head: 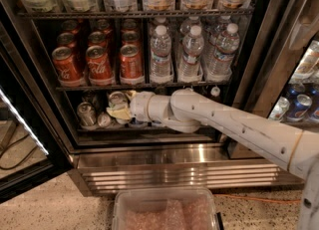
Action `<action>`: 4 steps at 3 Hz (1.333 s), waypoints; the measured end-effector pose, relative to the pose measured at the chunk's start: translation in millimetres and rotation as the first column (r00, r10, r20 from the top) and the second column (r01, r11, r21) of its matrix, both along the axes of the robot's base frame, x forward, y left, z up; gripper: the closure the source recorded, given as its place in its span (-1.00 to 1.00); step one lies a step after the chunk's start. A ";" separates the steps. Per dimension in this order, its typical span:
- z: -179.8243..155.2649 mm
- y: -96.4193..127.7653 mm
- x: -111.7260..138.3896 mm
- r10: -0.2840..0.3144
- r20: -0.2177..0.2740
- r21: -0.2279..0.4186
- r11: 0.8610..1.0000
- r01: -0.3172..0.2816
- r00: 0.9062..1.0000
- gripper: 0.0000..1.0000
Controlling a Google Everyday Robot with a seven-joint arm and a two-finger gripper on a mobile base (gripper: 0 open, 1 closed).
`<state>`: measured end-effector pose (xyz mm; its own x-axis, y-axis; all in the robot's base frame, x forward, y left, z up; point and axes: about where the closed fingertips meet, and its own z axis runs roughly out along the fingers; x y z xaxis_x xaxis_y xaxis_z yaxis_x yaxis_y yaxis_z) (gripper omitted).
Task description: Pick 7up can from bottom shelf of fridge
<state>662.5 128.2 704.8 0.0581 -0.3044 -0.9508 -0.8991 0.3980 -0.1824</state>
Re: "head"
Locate front right orange soda can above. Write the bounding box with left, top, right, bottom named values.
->
left=120, top=44, right=143, bottom=79

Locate white can behind right door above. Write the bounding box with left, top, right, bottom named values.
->
left=268, top=97, right=290, bottom=121

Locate front middle water bottle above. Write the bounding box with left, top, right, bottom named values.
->
left=178, top=25, right=204, bottom=82

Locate front middle Coca-Cola can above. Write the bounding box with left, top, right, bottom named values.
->
left=86, top=46, right=113, bottom=80

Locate front left water bottle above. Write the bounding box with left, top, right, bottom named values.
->
left=151, top=25, right=171, bottom=78

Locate black cable behind door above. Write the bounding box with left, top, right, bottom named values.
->
left=0, top=133, right=38, bottom=171

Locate pink bubble wrap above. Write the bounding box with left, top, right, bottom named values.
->
left=125, top=198, right=211, bottom=230

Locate silver 7up can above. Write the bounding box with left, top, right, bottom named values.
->
left=108, top=92, right=129, bottom=111
left=77, top=102, right=97, bottom=126

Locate right brown tea bottle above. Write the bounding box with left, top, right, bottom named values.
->
left=210, top=86, right=221, bottom=103

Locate water bottle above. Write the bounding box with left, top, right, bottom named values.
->
left=208, top=23, right=240, bottom=75
left=151, top=25, right=171, bottom=78
left=178, top=25, right=204, bottom=82

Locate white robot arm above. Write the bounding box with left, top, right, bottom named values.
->
left=129, top=89, right=319, bottom=230

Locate clear plastic bin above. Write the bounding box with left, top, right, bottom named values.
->
left=112, top=187, right=224, bottom=230

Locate front right water bottle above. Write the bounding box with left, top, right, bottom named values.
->
left=208, top=23, right=240, bottom=75

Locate open black fridge door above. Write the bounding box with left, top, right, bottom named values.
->
left=0, top=7, right=71, bottom=203

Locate coca-cola can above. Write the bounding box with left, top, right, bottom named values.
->
left=52, top=47, right=83, bottom=82
left=86, top=46, right=113, bottom=80

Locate stainless steel glass-door fridge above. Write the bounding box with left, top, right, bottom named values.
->
left=0, top=0, right=319, bottom=196

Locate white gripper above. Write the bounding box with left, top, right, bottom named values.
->
left=107, top=90, right=171, bottom=122

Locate orange cable on floor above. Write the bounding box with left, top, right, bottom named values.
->
left=212, top=193, right=302, bottom=204

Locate front left Coca-Cola can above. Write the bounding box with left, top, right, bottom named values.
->
left=52, top=47, right=83, bottom=82

